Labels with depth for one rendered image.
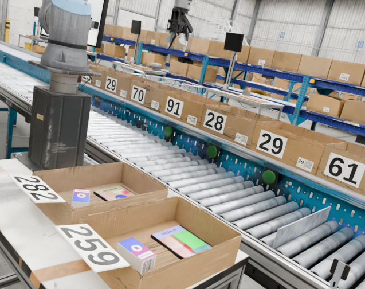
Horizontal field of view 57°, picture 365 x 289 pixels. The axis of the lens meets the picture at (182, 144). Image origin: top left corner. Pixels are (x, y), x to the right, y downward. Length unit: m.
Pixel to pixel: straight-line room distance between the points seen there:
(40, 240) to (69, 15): 0.82
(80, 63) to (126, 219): 0.66
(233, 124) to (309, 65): 4.92
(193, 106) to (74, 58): 0.98
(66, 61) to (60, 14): 0.17
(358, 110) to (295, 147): 4.41
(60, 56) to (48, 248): 0.74
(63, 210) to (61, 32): 0.69
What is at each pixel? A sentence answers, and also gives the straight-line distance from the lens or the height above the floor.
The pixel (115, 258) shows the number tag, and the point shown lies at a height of 0.86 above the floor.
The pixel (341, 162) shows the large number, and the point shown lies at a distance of 1.70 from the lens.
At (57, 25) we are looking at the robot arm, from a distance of 1.44.
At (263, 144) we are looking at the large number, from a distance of 1.87.
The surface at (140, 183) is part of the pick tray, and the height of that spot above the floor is 0.80.
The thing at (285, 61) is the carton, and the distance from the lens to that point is 7.03.
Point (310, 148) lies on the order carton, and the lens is 1.75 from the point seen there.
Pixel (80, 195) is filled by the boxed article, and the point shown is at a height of 0.80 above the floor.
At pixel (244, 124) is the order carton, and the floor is 1.01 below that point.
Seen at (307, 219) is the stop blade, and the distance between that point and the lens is 1.46.
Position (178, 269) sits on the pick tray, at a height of 0.83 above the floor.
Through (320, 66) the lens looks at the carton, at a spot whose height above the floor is 1.57.
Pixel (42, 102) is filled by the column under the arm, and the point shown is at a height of 1.02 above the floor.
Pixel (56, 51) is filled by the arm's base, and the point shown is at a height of 1.23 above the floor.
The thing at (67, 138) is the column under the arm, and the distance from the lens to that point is 1.48.
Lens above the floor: 1.32
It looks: 15 degrees down
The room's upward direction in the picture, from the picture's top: 12 degrees clockwise
